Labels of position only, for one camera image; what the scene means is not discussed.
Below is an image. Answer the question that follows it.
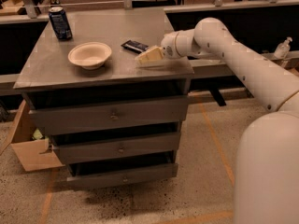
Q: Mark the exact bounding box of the brown cardboard box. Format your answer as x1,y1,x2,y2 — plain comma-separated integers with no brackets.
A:
0,101,64,172

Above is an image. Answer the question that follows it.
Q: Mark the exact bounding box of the top grey drawer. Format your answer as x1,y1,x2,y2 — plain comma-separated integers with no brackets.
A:
30,96,188,135

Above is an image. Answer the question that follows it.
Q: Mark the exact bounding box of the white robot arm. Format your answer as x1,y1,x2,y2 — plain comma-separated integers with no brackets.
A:
137,17,299,224

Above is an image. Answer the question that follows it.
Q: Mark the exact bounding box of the white paper bowl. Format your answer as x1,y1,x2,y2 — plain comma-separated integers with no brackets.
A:
68,42,112,70

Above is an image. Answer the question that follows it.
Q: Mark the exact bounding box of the grey drawer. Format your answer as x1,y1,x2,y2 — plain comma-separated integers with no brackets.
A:
30,96,188,135
54,132,180,164
67,163,178,189

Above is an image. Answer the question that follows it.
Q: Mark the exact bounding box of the dark blueberry rxbar wrapper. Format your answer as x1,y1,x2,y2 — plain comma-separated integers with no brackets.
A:
121,40,149,53

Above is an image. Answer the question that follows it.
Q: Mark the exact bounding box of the grey drawer cabinet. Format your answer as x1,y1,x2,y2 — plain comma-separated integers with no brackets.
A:
14,9,193,177

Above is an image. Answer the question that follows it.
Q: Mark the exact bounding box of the blue soda can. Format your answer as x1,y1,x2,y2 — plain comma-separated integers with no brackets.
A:
49,7,72,40

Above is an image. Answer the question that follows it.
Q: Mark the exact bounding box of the bottom grey drawer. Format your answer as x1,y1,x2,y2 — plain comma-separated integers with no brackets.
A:
67,163,178,189

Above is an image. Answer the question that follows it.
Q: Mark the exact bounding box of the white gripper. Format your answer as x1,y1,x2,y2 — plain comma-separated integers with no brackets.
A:
135,32,180,67

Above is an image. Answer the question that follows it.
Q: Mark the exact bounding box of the middle grey drawer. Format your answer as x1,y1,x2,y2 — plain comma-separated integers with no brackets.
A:
54,132,180,164

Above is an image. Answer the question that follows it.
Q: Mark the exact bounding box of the grey metal railing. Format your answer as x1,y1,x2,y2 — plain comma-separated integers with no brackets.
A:
0,0,299,24

